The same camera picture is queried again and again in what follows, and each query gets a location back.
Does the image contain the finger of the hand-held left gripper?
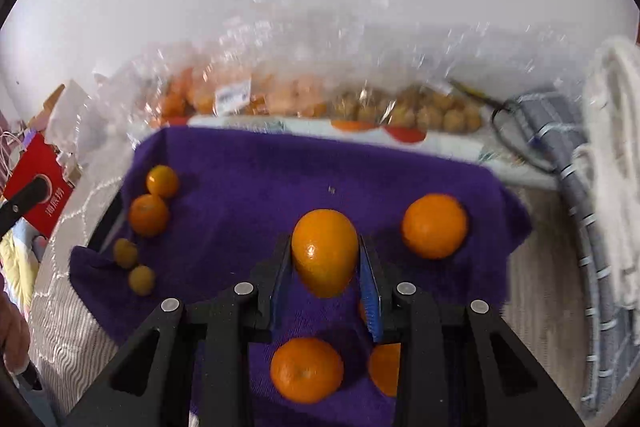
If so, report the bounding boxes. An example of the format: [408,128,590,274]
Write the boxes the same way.
[0,175,52,235]

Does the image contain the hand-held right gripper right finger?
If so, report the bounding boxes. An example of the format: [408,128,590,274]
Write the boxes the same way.
[358,234,585,427]

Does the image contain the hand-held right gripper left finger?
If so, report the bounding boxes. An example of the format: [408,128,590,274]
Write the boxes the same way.
[65,234,293,427]

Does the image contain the oval mandarin orange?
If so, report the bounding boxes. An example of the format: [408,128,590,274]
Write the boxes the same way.
[291,208,360,299]

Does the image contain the medium round orange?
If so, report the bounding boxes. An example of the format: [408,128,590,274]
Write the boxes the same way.
[270,337,345,404]
[367,343,402,398]

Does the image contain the dark tray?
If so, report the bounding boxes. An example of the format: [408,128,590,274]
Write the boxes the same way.
[89,194,128,253]

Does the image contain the large round orange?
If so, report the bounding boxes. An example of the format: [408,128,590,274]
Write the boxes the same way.
[401,193,469,260]

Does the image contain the small green-yellow fruit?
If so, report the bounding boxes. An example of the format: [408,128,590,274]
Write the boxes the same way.
[112,238,140,269]

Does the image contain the small mandarin orange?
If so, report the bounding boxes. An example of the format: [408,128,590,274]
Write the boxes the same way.
[128,194,170,238]

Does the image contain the small yellow fruit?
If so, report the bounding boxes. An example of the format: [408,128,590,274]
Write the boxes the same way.
[128,265,156,295]

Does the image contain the small orange kumquat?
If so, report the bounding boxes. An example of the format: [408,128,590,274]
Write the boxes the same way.
[146,165,180,199]

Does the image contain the clear plastic bag brown fruits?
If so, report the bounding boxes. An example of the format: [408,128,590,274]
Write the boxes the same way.
[325,22,488,132]

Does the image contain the person's left hand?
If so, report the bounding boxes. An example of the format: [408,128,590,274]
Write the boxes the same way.
[0,292,31,375]

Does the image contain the red box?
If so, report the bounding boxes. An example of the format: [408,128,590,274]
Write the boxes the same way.
[2,134,76,238]

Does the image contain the colourful cloth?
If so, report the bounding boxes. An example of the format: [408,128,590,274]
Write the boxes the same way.
[0,224,43,310]

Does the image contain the white plastic bag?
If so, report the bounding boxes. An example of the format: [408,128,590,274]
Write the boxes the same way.
[47,79,101,168]

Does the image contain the cardboard box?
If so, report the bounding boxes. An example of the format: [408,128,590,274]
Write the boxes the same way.
[30,82,66,132]

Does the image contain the purple towel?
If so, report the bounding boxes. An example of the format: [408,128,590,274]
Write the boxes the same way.
[69,127,533,427]

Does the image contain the striped bed sheet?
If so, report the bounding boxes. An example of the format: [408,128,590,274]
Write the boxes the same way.
[27,167,606,427]

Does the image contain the clear plastic bag of mandarins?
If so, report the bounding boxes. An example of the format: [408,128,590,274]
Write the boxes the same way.
[95,42,331,132]

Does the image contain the grey plaid folded cloth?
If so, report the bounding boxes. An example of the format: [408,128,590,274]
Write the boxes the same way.
[515,92,640,423]

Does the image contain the white striped towel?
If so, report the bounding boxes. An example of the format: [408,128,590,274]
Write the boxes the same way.
[575,36,640,308]

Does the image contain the black cable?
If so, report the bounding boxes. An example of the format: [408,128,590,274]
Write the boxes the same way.
[450,79,557,174]

